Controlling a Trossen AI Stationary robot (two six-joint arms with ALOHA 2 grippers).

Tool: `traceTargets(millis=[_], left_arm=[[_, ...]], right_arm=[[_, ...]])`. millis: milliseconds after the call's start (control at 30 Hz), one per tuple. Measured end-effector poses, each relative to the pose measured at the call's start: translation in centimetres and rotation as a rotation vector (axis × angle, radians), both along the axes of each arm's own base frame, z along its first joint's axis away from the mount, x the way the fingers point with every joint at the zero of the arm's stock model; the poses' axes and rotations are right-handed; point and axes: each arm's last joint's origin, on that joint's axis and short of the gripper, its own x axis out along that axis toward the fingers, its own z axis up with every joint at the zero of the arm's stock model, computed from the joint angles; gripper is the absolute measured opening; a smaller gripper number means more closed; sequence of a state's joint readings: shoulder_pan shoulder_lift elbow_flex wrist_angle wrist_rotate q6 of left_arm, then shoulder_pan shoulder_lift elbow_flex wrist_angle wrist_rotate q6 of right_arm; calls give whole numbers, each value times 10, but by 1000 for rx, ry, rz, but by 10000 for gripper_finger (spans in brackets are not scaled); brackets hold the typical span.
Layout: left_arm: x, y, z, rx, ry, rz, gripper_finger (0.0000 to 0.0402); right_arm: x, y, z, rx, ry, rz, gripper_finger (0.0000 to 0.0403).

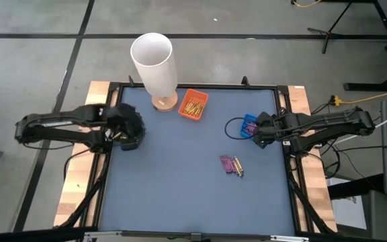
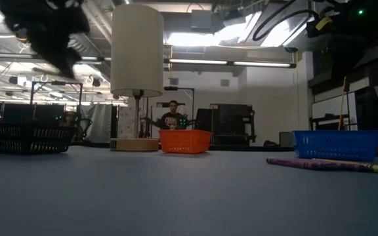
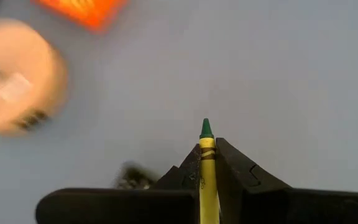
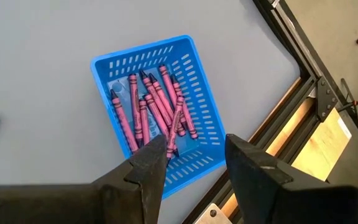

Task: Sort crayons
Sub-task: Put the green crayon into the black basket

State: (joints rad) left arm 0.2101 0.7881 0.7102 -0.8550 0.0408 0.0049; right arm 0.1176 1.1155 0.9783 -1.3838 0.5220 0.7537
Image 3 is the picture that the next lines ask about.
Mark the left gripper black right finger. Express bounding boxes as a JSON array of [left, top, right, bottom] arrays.
[[215, 138, 358, 224]]

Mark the orange plastic basket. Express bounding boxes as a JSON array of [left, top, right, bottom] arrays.
[[31, 0, 131, 33]]

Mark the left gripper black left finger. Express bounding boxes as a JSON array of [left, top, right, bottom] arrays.
[[35, 143, 201, 224]]

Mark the yellow-wrapped green crayon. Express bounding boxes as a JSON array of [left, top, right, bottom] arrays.
[[198, 118, 221, 224]]

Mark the blue-grey table mat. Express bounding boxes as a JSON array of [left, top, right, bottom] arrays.
[[0, 0, 358, 224]]

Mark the white shade wooden base lamp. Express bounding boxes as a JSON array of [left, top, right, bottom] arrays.
[[0, 17, 70, 135]]

